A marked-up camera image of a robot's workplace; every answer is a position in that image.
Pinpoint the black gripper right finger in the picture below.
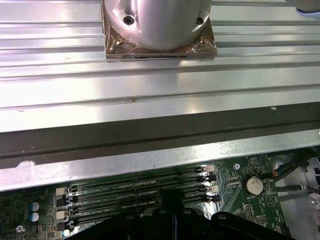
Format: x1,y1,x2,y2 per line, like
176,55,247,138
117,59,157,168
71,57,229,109
174,189,295,240

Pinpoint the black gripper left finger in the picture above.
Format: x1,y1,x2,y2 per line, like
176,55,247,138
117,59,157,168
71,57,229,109
74,189,175,240

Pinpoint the black RAM slot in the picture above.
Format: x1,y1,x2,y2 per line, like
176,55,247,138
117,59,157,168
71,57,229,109
56,186,219,220
57,194,221,231
56,166,215,196
56,173,217,207

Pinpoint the round coin battery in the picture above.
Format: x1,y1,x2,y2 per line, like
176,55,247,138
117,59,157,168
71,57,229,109
246,176,264,196

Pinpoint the green motherboard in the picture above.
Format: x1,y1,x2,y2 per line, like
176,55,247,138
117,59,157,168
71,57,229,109
0,153,295,240

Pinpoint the open black PC case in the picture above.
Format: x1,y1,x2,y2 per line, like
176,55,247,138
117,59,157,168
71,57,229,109
0,101,320,240

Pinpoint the silver metal drive cage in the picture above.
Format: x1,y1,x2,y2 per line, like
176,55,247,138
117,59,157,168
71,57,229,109
274,154,320,240

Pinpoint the black wire bundle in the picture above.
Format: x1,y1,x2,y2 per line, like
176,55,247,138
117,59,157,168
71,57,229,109
268,156,320,181

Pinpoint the square brown base plate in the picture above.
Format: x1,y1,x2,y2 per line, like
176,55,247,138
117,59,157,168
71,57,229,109
102,0,218,62

